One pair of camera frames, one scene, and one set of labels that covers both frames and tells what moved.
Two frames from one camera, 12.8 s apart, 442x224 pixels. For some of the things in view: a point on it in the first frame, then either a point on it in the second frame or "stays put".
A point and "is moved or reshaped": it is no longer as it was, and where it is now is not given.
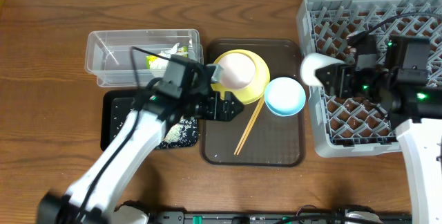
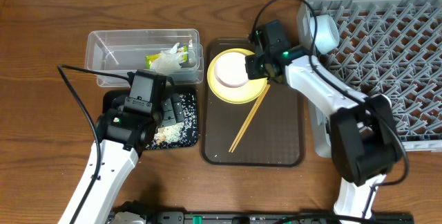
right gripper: [339, 81] -> [255, 68]
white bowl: [238, 70] stays put
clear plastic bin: [108, 53] stays put
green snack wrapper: [155, 61] is moved or reshaped
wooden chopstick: [251, 127] -> [251, 117]
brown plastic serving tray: [272, 140] stays put
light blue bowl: [284, 97] -> [327, 33]
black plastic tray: [179, 132] stays put
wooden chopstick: [248, 126] -> [248, 118]
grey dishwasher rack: [355, 126] stays put
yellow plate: [253, 92] stays put
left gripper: [214, 106] -> [169, 110]
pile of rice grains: [184, 133] stays put
